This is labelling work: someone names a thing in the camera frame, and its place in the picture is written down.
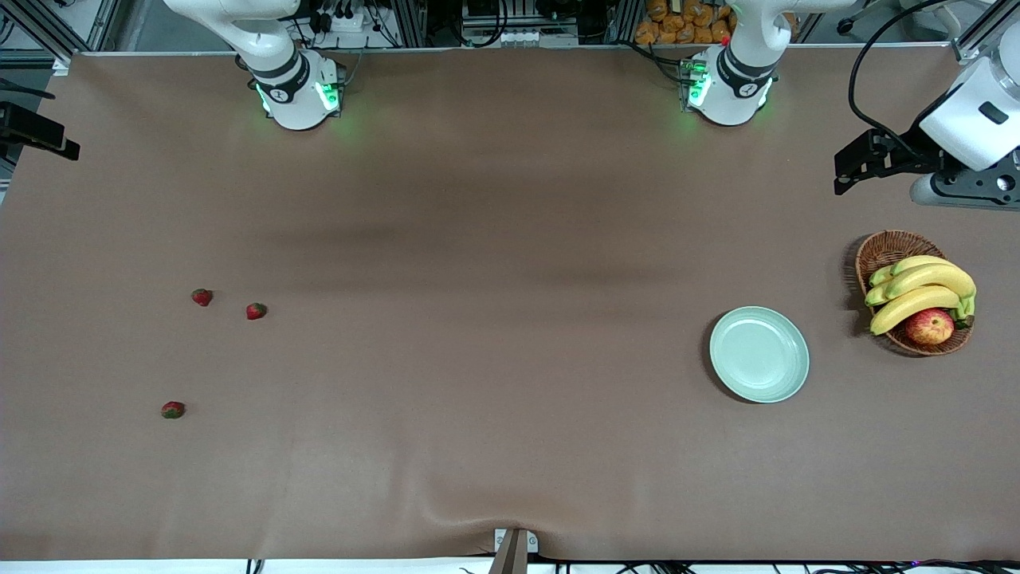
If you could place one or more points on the brown table cover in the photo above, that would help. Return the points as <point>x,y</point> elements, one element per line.
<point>510,279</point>

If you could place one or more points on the red yellow apple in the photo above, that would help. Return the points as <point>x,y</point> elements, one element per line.
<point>929,327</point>

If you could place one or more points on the yellow banana bunch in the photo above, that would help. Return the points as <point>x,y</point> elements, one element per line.
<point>924,279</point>

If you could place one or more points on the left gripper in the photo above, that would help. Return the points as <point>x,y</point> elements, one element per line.
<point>911,154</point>

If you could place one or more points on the white power strip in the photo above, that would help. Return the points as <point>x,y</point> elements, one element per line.
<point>347,20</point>

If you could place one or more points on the brown wicker basket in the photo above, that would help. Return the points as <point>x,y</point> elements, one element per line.
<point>888,247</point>

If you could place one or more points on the white connector strip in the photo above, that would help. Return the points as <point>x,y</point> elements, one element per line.
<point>530,37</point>

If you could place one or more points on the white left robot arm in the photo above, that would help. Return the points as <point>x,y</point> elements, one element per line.
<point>729,96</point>

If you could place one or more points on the grey metal mount bracket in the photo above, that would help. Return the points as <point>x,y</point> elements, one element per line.
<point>511,550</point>

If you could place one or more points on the red strawberry green cap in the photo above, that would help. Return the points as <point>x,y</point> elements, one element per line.
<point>173,410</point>
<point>202,297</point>
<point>256,311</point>

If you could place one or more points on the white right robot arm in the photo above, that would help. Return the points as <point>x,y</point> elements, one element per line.
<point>295,104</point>

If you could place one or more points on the pale green round plate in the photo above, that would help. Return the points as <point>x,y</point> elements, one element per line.
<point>759,355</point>

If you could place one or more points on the aluminium frame profile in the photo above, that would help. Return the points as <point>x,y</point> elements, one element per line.
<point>976,44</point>
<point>32,28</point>

